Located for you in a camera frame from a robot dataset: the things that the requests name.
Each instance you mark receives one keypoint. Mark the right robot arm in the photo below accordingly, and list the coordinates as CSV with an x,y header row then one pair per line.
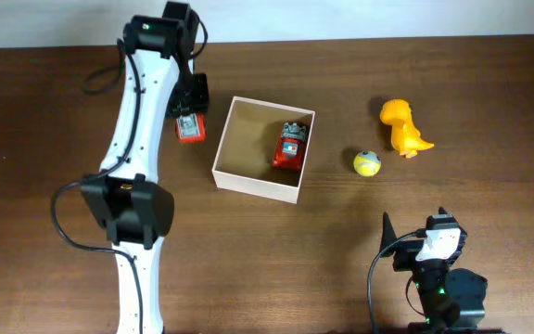
x,y
451,299

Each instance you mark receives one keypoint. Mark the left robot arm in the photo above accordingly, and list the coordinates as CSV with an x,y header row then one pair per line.
x,y
125,197

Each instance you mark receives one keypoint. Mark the small red toy car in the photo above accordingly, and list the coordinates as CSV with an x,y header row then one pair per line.
x,y
191,129

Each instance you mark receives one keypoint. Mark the white cardboard box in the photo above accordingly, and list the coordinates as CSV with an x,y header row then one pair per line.
x,y
250,137

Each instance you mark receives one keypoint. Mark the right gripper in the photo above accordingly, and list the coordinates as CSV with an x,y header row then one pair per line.
x,y
407,251

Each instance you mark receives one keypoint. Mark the orange toy dinosaur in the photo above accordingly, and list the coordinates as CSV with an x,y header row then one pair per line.
x,y
405,137

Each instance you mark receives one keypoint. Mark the yellow grey ball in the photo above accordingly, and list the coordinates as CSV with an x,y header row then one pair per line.
x,y
367,163

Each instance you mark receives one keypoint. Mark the red toy fire truck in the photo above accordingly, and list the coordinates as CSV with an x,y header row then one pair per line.
x,y
291,146

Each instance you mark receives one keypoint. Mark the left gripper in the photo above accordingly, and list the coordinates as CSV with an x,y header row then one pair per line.
x,y
201,106

